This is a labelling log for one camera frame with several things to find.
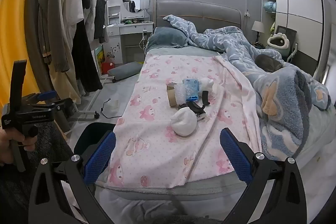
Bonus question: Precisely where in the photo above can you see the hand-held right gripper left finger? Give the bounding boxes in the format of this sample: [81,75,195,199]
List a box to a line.
[28,131,117,224]

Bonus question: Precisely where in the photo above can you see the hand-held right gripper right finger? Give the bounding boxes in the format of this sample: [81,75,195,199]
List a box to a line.
[219,127,307,224]

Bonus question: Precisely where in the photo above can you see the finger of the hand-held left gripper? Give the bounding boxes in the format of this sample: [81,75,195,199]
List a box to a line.
[26,91,58,104]
[39,98,74,113]

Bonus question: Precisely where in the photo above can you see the dark waste bin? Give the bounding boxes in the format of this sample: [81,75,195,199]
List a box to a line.
[73,123,116,161]

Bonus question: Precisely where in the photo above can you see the black tissue packet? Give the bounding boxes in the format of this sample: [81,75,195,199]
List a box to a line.
[178,101,207,120]

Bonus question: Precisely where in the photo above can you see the blue tissue packet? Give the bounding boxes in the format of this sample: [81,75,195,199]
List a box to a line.
[182,78,200,102]

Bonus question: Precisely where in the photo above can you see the person's left hand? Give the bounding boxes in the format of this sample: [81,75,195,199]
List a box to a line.
[0,130,36,165]

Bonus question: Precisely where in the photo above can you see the black coat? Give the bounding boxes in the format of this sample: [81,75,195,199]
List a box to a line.
[70,18,103,92]

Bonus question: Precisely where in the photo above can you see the red box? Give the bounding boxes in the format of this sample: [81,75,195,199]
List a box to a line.
[101,61,116,75]

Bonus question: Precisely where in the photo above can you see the colourful picture board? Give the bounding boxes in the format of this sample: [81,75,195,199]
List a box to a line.
[94,46,105,74]

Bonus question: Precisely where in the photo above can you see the white cloth ball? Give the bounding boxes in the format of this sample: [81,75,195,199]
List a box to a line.
[171,106,197,137]

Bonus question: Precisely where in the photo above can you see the pink printed blanket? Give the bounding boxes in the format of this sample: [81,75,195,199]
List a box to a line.
[108,52,263,189]

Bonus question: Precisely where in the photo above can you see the grey floor cushion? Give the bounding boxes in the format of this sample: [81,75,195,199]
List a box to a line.
[107,61,144,82]

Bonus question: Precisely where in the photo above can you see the white crumpled tissue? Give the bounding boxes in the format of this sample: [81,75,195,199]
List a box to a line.
[200,77,219,95]

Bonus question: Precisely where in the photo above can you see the blue star fleece blanket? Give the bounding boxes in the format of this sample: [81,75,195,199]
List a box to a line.
[251,64,332,159]

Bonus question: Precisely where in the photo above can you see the clear bubble wrap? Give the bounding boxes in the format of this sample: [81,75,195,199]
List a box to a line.
[173,84,188,105]

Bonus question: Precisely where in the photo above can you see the brown tape roll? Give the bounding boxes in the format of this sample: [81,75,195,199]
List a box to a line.
[166,83,184,107]

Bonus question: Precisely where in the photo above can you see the grey cat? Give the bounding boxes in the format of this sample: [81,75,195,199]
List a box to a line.
[256,54,284,73]

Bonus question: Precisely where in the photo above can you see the grey vest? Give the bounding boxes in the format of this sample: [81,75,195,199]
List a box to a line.
[92,0,110,44]

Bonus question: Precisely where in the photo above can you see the white vanity desk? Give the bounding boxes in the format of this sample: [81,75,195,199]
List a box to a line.
[104,0,156,65]

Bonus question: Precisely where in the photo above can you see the grey bed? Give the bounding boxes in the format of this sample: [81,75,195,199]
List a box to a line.
[94,0,336,201]

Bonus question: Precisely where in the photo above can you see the white plush cat bed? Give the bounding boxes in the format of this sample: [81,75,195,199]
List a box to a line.
[267,32,290,50]

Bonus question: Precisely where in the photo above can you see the grey-blue pillow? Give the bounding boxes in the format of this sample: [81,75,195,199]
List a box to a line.
[146,27,188,49]

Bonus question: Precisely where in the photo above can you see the white table lamp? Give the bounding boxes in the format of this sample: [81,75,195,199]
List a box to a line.
[139,0,150,19]

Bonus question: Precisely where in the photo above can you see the bedside lamp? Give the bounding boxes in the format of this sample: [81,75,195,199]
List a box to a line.
[251,21,266,44]

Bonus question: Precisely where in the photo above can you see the black framed panel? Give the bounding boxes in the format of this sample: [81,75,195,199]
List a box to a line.
[275,25,298,49]

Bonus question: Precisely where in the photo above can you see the grey padded headboard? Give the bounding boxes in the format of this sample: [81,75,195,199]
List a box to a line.
[155,0,242,30]

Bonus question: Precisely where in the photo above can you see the white wardrobe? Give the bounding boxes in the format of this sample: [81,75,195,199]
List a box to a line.
[261,0,332,83]

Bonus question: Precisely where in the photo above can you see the black cable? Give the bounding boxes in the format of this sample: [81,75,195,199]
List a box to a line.
[100,98,124,119]

